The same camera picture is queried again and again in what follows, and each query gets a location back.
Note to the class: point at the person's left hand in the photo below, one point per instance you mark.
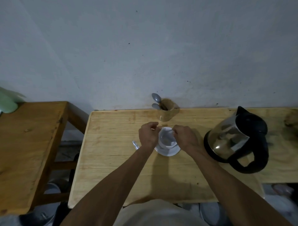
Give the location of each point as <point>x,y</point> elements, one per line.
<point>147,137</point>

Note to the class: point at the person's right hand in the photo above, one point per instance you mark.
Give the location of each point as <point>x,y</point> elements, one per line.
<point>186,139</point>

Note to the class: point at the person's left fingers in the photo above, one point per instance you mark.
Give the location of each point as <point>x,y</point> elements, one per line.
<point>155,127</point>

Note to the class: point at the person's right fingers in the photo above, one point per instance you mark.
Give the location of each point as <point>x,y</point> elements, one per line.
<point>175,132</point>

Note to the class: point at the person's left forearm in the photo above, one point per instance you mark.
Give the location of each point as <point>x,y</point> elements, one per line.
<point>111,186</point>

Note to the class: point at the person's right forearm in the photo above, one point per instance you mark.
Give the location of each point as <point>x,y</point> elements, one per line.
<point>228,186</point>

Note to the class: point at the white cup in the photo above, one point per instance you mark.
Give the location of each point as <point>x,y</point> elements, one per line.
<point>166,139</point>

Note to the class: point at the wooden utensil holder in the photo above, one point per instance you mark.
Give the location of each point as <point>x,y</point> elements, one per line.
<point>166,115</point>

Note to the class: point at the small grey spoon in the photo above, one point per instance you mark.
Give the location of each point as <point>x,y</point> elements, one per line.
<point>155,106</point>

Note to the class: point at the white saucer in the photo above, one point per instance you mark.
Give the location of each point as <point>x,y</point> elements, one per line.
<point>168,152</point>

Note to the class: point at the clear plastic wrapper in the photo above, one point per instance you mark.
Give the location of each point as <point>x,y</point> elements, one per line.
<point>136,144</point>

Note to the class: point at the large grey spoon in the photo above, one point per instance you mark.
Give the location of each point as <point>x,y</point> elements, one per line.
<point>156,97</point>

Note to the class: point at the person's beige shirt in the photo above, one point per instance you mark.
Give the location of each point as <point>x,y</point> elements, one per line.
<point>158,214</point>

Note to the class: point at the brown wooden side table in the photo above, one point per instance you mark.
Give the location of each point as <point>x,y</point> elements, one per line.
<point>25,144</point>

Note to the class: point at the pale green object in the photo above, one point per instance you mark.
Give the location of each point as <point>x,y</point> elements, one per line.
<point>8,103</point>

